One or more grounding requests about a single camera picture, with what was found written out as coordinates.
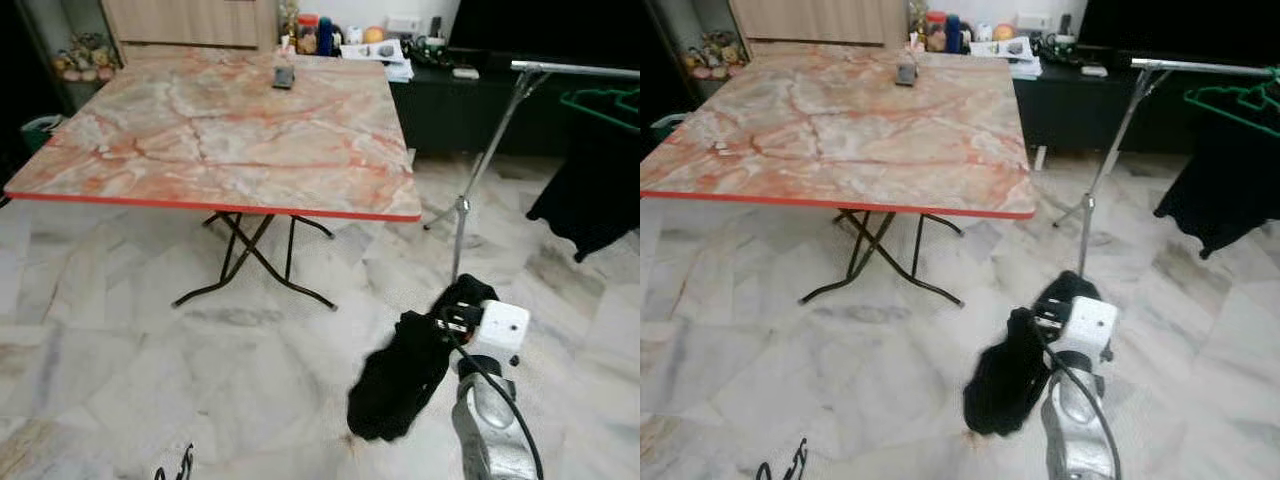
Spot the pile of plush toys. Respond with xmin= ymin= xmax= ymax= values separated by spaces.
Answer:
xmin=683 ymin=32 xmax=749 ymax=81
xmin=55 ymin=35 xmax=121 ymax=83

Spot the black flat television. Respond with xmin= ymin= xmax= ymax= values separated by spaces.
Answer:
xmin=1078 ymin=0 xmax=1280 ymax=56
xmin=448 ymin=0 xmax=641 ymax=56

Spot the black TV console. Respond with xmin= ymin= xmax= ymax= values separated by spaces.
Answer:
xmin=1012 ymin=48 xmax=1280 ymax=156
xmin=385 ymin=50 xmax=641 ymax=159

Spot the black ribbed garment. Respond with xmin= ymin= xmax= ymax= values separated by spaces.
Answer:
xmin=963 ymin=270 xmax=1101 ymax=438
xmin=347 ymin=275 xmax=499 ymax=443

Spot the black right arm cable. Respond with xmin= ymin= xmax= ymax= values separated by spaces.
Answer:
xmin=440 ymin=315 xmax=546 ymax=480
xmin=1030 ymin=315 xmax=1126 ymax=480

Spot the marble folding table red edge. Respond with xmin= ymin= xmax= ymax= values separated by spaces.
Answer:
xmin=640 ymin=52 xmax=1039 ymax=309
xmin=3 ymin=52 xmax=423 ymax=311

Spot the silver metal clothes rack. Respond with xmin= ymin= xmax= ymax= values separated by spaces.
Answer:
xmin=1052 ymin=57 xmax=1280 ymax=281
xmin=422 ymin=60 xmax=641 ymax=286

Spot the green plastic hanger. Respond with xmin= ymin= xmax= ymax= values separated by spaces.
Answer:
xmin=560 ymin=85 xmax=641 ymax=133
xmin=1185 ymin=68 xmax=1280 ymax=139

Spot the stack of white papers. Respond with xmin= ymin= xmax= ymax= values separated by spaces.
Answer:
xmin=340 ymin=38 xmax=413 ymax=83
xmin=968 ymin=37 xmax=1043 ymax=81

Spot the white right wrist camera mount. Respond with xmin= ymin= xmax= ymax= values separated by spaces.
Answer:
xmin=1062 ymin=296 xmax=1119 ymax=361
xmin=470 ymin=300 xmax=531 ymax=363

